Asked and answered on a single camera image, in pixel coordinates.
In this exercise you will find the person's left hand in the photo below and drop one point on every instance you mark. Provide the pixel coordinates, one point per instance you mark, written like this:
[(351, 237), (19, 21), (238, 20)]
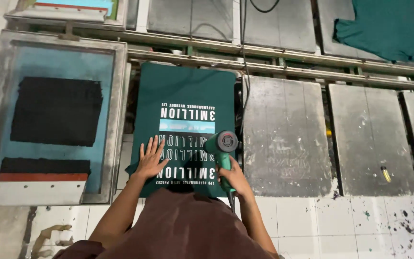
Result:
[(151, 163)]

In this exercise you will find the person's right hand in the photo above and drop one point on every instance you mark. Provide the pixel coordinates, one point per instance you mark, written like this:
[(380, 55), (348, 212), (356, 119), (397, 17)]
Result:
[(236, 178)]

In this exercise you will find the person's right fingers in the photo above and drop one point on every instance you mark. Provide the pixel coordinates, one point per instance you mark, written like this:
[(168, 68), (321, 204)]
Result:
[(222, 176)]

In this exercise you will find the green heat gun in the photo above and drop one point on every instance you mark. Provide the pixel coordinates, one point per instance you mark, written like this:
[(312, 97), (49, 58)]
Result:
[(221, 145)]

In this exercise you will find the green printed t-shirt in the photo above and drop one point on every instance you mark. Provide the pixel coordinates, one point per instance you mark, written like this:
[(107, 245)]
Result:
[(185, 90)]

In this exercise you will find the person's brown shirt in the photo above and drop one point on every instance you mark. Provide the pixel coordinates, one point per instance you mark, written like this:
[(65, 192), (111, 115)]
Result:
[(182, 230)]

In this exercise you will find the yellow lighter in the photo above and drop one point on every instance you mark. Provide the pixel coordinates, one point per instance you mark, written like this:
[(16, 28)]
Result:
[(385, 174)]

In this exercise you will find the red blade metal squeegee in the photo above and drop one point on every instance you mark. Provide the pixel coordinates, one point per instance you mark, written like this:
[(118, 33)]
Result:
[(38, 187), (70, 10)]

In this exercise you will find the plain green t-shirt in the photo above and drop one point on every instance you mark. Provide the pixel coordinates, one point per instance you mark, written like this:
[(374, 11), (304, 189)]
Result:
[(390, 28)]

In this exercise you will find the long metal rail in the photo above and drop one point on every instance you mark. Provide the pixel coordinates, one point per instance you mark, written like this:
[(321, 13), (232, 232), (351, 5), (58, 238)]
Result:
[(282, 70), (207, 41)]

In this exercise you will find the small blue mesh screen frame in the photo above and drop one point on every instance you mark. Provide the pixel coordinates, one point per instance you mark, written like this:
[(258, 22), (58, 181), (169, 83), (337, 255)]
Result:
[(119, 14)]

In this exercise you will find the large blue mesh screen frame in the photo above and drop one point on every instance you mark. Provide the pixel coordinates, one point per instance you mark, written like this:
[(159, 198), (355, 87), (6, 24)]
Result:
[(59, 61)]

